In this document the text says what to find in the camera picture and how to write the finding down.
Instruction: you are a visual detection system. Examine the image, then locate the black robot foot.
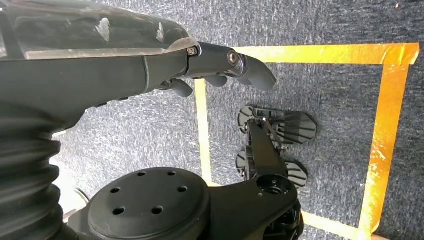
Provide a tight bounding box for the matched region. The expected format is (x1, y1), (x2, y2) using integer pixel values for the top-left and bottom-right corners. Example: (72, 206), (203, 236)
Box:
(237, 105), (319, 146)
(235, 147), (309, 190)

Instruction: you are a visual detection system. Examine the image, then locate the large yellow tape floor square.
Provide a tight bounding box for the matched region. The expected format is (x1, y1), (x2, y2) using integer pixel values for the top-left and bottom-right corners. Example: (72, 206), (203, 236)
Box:
(194, 42), (421, 240)

